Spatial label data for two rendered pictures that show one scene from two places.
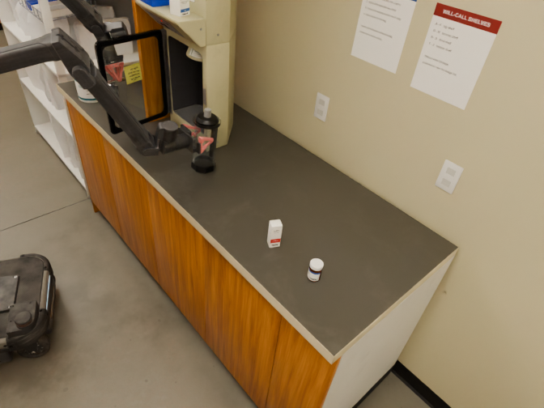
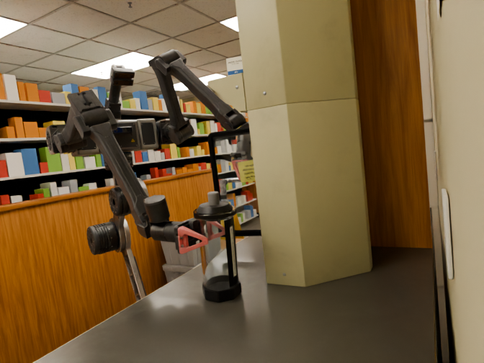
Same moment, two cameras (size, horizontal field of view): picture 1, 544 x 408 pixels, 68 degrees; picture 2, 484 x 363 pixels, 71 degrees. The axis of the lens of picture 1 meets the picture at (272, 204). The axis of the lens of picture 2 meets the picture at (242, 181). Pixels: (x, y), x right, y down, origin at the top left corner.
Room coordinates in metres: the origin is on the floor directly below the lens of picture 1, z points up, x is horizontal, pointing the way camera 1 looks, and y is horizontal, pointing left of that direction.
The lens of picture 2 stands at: (1.27, -0.55, 1.31)
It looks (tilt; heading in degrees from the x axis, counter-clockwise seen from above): 5 degrees down; 75
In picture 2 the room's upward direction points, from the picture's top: 7 degrees counter-clockwise
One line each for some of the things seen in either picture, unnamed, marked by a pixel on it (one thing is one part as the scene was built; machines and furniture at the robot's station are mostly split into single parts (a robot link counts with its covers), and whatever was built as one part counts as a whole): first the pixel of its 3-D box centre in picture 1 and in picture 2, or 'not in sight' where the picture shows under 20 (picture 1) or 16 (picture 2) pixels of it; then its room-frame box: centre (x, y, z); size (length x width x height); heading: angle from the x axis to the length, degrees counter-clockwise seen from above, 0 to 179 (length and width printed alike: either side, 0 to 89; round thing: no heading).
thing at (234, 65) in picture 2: (179, 5); (237, 70); (1.56, 0.42, 1.54); 0.05 x 0.05 x 0.06; 62
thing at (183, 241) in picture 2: (201, 141); (195, 238); (1.36, 0.30, 1.10); 0.09 x 0.07 x 0.07; 136
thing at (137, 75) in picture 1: (135, 82); (251, 182); (1.62, 0.64, 1.19); 0.30 x 0.01 x 0.40; 143
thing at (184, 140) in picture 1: (180, 141); (181, 232); (1.33, 0.38, 1.11); 0.10 x 0.07 x 0.07; 46
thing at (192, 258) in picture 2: not in sight; (194, 240); (1.61, 2.79, 0.49); 0.60 x 0.42 x 0.33; 46
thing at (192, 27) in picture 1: (169, 22); (253, 99); (1.61, 0.47, 1.46); 0.32 x 0.11 x 0.10; 46
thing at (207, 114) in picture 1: (207, 116); (214, 204); (1.42, 0.29, 1.18); 0.09 x 0.09 x 0.07
